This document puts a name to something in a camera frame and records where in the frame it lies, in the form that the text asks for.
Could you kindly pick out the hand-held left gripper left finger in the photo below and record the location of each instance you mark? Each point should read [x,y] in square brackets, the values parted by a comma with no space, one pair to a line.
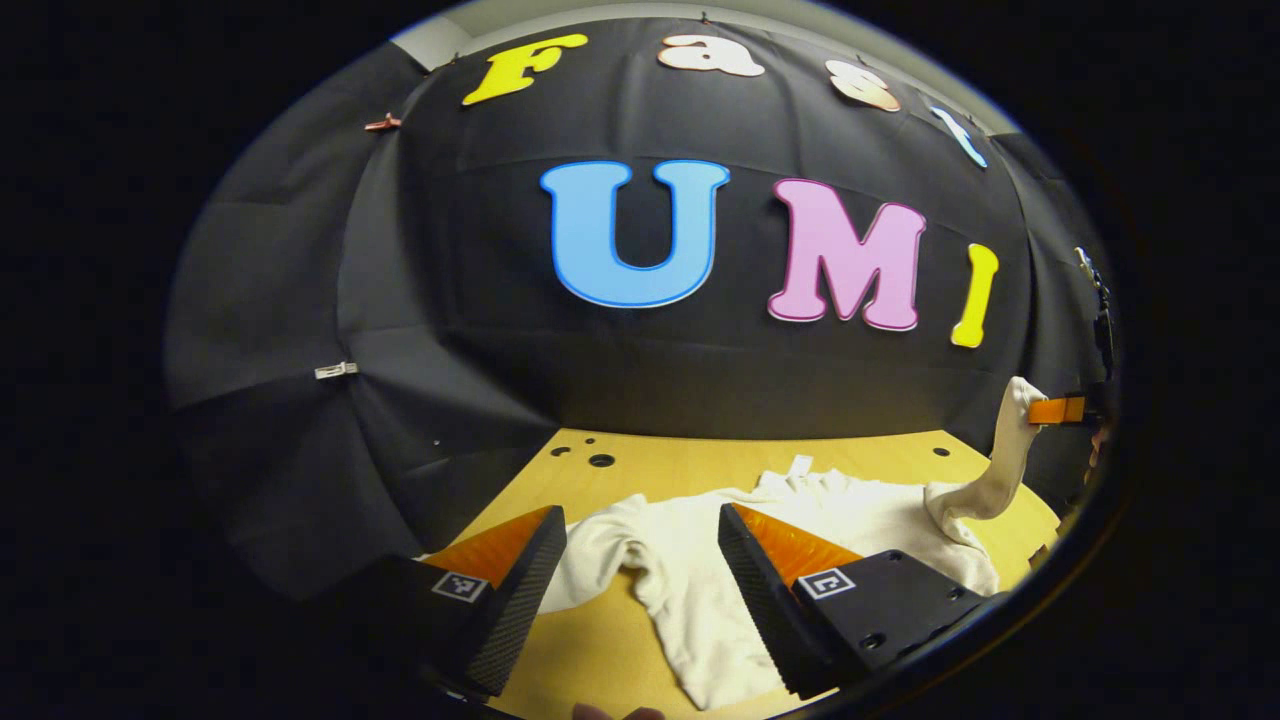
[520,600]

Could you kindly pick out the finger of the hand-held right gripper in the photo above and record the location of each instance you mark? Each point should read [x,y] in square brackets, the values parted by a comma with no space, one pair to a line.
[1056,410]

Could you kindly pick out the black backdrop cloth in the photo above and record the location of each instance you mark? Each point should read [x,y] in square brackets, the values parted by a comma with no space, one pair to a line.
[480,300]

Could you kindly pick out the white cloth clip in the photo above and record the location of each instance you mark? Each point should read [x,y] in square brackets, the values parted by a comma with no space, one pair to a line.
[336,370]

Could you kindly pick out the cream white sweatshirt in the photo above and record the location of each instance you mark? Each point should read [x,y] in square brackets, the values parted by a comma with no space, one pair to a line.
[700,590]

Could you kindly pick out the orange cloth clip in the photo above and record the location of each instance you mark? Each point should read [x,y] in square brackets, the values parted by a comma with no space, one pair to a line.
[383,124]

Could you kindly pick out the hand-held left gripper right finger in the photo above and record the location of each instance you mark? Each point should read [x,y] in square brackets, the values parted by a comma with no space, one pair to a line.
[760,600]

